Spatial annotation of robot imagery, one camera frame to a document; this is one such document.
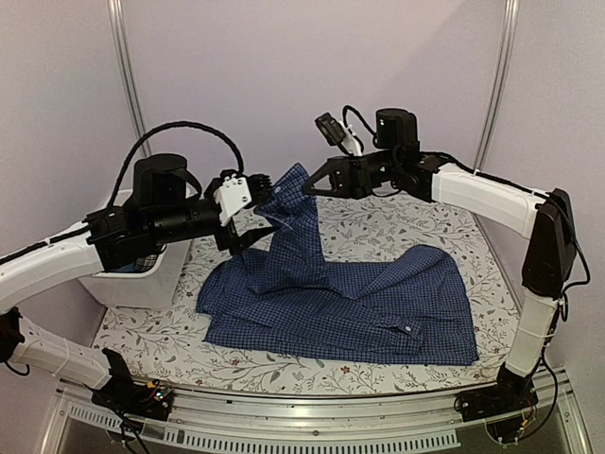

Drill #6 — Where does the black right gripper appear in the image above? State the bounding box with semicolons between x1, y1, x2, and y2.
301;149;399;200

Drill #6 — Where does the left aluminium frame post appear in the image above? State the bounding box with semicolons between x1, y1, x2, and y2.
107;0;146;136

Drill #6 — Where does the blue plaid button shirt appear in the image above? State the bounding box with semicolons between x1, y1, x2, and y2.
197;165;478;366

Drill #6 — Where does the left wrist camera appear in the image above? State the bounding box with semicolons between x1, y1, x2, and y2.
106;120;245;213

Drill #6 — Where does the aluminium frame post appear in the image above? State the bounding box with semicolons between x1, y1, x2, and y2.
473;0;520;170
107;0;146;136

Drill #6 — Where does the black white plaid garment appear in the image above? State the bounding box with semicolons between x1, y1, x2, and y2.
132;254;158;273

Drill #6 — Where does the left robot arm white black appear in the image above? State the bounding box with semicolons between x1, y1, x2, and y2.
1;153;271;410

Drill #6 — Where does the white plastic laundry bin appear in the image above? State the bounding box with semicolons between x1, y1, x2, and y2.
78;188;190;311

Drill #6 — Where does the floral patterned table cloth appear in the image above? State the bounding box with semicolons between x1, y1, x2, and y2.
93;195;518;395

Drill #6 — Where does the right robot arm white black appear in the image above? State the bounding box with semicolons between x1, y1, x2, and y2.
303;108;591;415

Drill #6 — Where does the right aluminium frame post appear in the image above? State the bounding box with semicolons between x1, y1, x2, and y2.
473;0;520;170

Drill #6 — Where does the aluminium front rail base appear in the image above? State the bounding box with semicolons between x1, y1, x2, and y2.
41;368;596;453

